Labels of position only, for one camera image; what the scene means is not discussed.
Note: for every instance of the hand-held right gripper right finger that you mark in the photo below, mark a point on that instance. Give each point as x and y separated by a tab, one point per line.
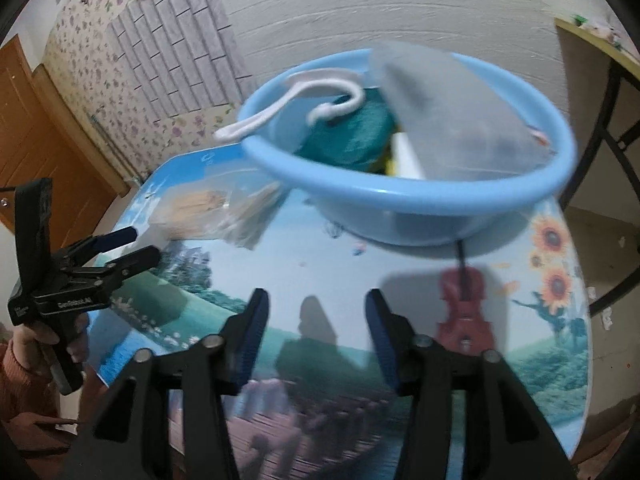
382	340

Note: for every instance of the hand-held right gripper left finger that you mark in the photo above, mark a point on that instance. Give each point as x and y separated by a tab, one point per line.
250	340

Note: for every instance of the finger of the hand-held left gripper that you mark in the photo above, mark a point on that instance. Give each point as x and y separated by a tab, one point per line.
135	262
120	237

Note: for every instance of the clear bag of wooden sticks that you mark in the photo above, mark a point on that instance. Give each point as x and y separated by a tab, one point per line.
195	205

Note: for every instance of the clear plastic bag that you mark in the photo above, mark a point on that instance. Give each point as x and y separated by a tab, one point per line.
250	220

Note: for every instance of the light blue plastic basin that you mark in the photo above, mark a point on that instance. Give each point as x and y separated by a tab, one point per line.
400	210

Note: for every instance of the teal green cloth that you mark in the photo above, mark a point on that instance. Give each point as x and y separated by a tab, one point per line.
350	135

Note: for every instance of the person's left hand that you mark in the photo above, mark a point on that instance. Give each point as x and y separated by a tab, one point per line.
27	342

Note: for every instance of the brown wooden door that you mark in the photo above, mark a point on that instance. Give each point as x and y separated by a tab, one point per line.
30	135

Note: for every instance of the yellow side table black legs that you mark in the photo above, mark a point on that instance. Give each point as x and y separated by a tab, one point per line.
612	90

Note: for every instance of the small green box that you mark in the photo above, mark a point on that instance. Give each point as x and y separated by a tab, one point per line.
579	20

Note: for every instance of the clear snack bag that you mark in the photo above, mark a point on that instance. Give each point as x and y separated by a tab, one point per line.
607	30

